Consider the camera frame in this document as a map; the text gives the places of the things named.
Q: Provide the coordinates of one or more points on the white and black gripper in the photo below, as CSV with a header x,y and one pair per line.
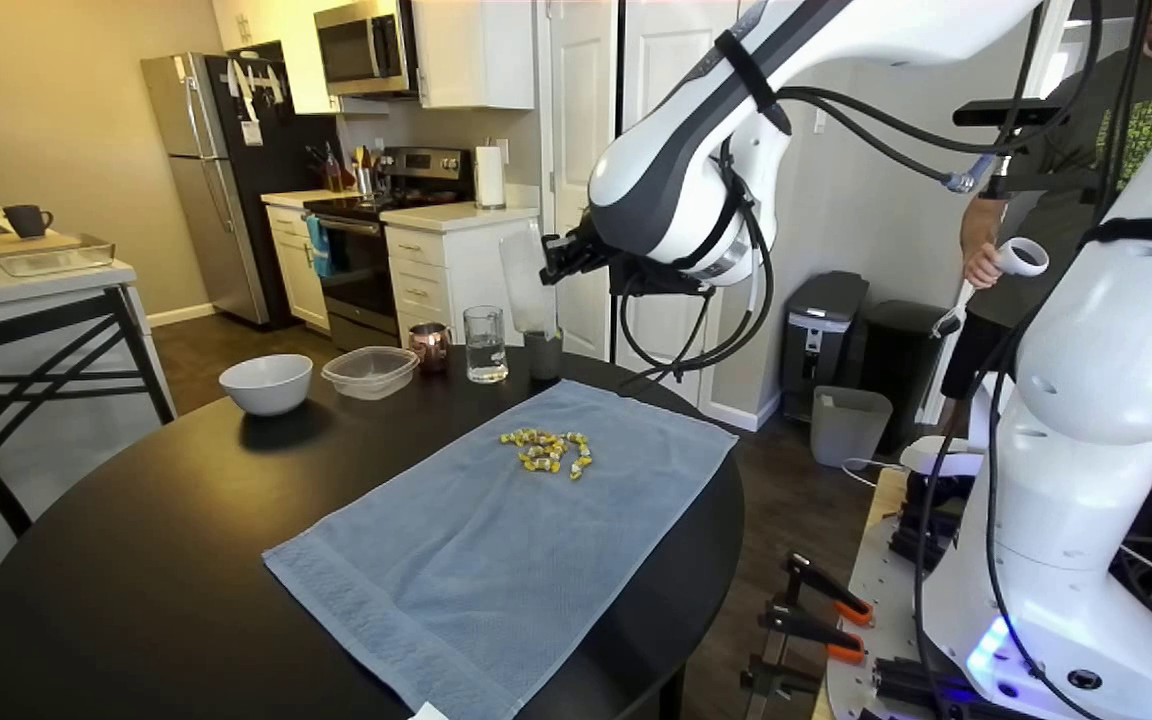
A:
x,y
583,250

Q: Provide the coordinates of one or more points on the pile of yellow candies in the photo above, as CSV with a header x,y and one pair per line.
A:
x,y
548,453

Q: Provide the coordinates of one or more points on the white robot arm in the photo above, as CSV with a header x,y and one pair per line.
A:
x,y
1022,607

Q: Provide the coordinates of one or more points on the white ceramic bowl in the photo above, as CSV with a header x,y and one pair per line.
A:
x,y
270,387

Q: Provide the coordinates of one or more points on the white paper towel roll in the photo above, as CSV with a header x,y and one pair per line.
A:
x,y
489,179

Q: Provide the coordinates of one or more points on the clear drinking glass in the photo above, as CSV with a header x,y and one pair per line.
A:
x,y
487,353

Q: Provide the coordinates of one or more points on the black trash can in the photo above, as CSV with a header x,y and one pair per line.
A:
x,y
812,340

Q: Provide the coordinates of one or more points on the small dark glass jar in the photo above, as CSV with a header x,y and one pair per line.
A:
x,y
431,340

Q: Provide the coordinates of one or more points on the white kitchen cabinet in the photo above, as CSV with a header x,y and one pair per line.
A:
x,y
472,54

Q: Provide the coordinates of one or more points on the grey plastic bin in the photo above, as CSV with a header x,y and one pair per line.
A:
x,y
845,424

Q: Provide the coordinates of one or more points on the black kitchen stove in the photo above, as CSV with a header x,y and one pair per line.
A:
x,y
348,232

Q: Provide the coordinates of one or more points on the clear plastic container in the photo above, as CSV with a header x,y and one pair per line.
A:
x,y
370,374

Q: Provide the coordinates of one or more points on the stainless steel microwave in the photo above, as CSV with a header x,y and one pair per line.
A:
x,y
366,46

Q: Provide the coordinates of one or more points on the black orange clamp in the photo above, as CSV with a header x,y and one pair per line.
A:
x,y
802,626
807,575

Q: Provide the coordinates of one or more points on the white handheld controller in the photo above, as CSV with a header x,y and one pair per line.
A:
x,y
1015,256

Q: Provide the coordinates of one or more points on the light blue towel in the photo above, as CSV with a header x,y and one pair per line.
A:
x,y
464,580

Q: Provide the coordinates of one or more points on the person in dark shirt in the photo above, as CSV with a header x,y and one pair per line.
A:
x,y
1053,192

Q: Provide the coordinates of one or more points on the stainless steel refrigerator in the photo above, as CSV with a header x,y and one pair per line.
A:
x,y
230,132

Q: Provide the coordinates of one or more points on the black mug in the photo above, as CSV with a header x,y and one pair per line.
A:
x,y
30,220

